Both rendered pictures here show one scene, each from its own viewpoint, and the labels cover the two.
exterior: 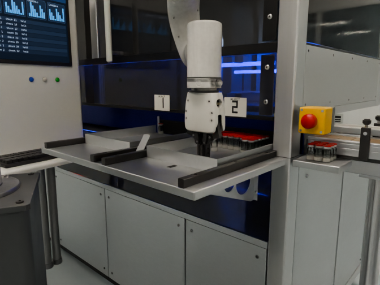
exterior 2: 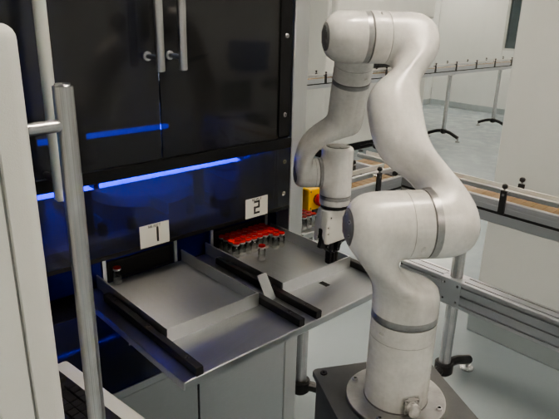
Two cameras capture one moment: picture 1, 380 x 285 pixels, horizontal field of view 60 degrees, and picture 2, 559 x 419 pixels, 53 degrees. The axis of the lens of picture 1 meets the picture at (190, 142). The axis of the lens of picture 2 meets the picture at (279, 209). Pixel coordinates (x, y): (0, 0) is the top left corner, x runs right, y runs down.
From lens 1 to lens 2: 1.71 m
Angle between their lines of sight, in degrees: 82
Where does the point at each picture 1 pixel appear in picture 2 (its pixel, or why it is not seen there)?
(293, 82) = not seen: hidden behind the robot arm
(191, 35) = (348, 162)
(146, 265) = not seen: outside the picture
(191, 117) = (334, 231)
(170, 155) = (310, 276)
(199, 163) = (336, 268)
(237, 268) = (260, 363)
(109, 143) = (224, 313)
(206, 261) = (227, 387)
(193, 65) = (348, 187)
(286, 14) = (298, 114)
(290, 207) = not seen: hidden behind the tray
